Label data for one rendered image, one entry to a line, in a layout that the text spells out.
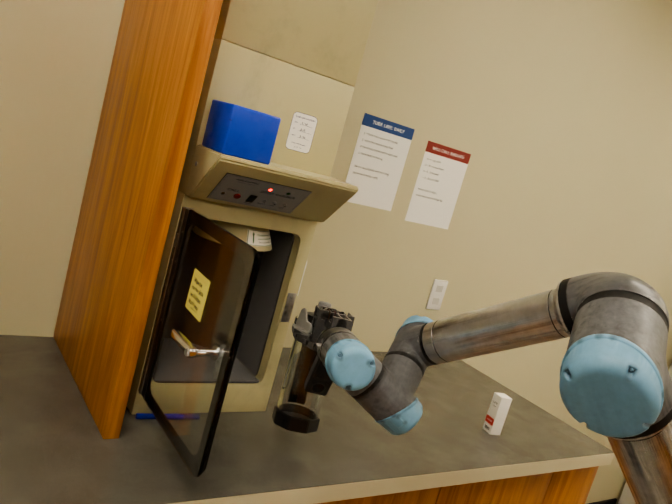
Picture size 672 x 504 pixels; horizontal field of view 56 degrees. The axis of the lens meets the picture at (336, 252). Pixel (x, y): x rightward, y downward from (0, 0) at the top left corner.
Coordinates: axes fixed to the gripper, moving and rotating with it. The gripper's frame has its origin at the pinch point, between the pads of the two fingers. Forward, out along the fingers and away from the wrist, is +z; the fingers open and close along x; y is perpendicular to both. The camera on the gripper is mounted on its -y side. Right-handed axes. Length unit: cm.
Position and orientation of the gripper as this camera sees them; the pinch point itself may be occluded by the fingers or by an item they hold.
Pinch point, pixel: (317, 334)
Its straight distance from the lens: 136.0
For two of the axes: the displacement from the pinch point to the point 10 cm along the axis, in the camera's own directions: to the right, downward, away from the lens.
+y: 2.5, -9.7, -0.4
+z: -1.7, -0.9, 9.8
